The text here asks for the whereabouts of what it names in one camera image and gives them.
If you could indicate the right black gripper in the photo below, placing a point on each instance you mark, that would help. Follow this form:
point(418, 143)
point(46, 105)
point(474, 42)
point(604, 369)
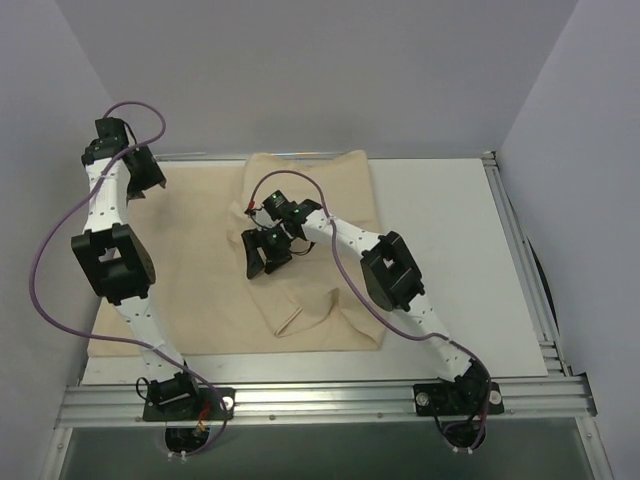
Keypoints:
point(266, 251)

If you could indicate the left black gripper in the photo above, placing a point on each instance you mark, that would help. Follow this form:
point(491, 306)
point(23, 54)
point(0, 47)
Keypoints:
point(145, 172)

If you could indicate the beige surgical wrap cloth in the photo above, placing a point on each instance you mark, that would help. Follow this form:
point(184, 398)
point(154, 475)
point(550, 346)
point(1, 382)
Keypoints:
point(192, 230)

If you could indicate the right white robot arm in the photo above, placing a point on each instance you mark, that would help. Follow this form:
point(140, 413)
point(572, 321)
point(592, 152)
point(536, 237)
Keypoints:
point(378, 268)

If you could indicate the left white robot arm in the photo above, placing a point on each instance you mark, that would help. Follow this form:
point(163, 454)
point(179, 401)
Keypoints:
point(120, 269)

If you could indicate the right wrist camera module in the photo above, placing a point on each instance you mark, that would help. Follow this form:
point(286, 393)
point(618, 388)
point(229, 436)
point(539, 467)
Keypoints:
point(279, 208)

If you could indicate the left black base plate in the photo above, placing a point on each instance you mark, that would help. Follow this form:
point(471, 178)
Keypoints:
point(186, 404)

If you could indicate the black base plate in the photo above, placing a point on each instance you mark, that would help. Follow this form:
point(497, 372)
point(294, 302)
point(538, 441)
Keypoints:
point(186, 404)
point(444, 399)

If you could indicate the aluminium front rail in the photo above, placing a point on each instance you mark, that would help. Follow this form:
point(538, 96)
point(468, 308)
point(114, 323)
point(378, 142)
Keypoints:
point(112, 406)

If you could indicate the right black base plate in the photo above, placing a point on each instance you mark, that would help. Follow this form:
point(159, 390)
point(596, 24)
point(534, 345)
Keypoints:
point(444, 399)

